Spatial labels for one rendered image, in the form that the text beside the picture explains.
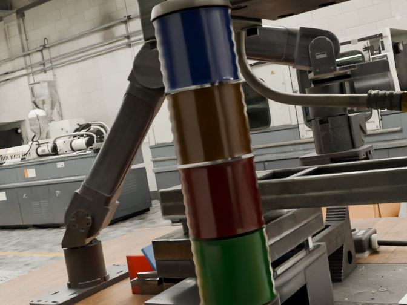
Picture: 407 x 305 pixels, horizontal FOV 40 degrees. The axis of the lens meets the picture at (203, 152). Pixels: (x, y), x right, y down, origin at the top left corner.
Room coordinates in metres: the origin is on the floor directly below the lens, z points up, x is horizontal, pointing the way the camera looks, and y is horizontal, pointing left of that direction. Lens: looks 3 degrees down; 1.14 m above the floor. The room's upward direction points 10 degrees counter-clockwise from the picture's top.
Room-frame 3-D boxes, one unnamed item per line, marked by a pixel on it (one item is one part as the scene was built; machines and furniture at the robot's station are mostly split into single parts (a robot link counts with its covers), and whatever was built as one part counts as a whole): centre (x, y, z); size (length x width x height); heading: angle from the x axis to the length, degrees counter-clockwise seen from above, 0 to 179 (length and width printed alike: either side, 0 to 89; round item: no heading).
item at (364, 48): (5.15, -1.27, 1.21); 0.86 x 0.10 x 0.79; 53
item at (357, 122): (0.92, -0.23, 1.08); 0.11 x 0.07 x 0.06; 146
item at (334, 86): (0.88, -0.21, 1.14); 0.07 x 0.06 x 0.07; 84
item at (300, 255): (0.55, -0.07, 0.98); 0.07 x 0.01 x 0.03; 146
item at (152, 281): (0.59, 0.07, 0.98); 0.07 x 0.02 x 0.01; 56
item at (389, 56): (4.86, -1.66, 1.27); 0.23 x 0.18 x 0.38; 143
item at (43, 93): (8.50, 2.12, 1.60); 2.54 x 0.84 x 1.26; 53
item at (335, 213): (0.77, -0.16, 0.95); 0.06 x 0.03 x 0.09; 146
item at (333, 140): (0.88, -0.20, 1.08); 0.10 x 0.07 x 0.07; 56
